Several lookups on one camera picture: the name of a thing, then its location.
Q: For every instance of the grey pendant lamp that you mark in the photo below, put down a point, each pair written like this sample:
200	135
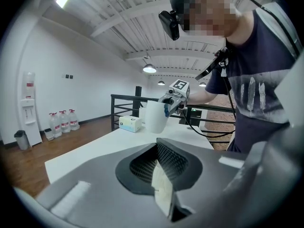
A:
149	68
202	84
161	83

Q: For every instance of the person's head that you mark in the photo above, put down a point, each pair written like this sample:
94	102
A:
209	13

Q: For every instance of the black screen device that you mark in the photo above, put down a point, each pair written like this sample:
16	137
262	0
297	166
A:
209	68

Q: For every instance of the black metal railing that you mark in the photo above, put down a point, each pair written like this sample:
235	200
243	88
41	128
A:
138	96

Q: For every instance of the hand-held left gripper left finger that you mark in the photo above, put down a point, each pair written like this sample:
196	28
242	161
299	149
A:
99	193

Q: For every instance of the grey trash bin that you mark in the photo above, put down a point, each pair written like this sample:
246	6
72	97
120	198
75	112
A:
21	140

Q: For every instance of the person's right forearm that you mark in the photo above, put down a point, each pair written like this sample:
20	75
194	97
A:
200	97

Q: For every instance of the white water dispenser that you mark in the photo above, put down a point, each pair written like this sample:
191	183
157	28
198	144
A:
29	117

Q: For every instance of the clear water bottle red label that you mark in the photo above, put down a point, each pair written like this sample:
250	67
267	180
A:
74	121
64	123
55	126

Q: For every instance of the black head camera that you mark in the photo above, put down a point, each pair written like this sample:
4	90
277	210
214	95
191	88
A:
169	25

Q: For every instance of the white and blue tissue box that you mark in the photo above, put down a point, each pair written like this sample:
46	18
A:
129	123

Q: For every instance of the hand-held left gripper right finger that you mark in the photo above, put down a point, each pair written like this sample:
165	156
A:
202	174

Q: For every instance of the white bowl with dark rim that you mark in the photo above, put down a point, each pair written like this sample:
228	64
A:
154	117

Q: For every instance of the person's torso in dark shirt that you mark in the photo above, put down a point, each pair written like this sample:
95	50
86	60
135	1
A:
261	56

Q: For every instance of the black wall switch panel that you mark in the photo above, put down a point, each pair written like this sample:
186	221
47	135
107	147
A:
67	76

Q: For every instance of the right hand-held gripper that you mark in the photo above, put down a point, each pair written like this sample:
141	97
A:
180	91

